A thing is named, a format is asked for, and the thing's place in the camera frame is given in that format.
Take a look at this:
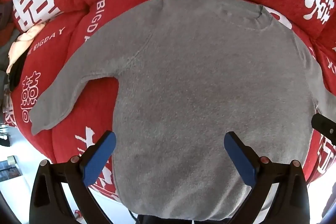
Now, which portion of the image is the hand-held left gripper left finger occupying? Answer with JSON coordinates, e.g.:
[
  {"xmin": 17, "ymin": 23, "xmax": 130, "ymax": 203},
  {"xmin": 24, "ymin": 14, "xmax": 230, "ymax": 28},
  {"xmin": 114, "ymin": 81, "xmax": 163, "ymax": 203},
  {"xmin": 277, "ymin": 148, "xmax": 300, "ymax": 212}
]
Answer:
[{"xmin": 29, "ymin": 131, "xmax": 117, "ymax": 224}]

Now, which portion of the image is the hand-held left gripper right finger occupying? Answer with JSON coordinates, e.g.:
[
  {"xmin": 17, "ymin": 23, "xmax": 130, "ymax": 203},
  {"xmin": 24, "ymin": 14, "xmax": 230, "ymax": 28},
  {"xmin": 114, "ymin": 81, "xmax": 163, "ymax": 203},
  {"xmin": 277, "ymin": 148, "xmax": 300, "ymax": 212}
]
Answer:
[{"xmin": 224, "ymin": 131, "xmax": 311, "ymax": 224}]

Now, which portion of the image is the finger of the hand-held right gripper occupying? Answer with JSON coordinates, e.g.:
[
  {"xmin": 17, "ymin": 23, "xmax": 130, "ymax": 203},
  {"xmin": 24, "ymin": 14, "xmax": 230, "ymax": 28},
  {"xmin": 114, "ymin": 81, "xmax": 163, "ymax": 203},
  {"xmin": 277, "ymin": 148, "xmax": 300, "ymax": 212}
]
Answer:
[{"xmin": 311, "ymin": 113, "xmax": 336, "ymax": 137}]

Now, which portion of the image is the grey sweater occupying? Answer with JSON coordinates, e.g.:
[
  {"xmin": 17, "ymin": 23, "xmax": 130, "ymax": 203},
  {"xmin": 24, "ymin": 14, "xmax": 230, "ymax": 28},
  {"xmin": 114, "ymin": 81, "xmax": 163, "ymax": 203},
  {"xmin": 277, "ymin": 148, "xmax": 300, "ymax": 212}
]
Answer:
[{"xmin": 31, "ymin": 0, "xmax": 336, "ymax": 221}]

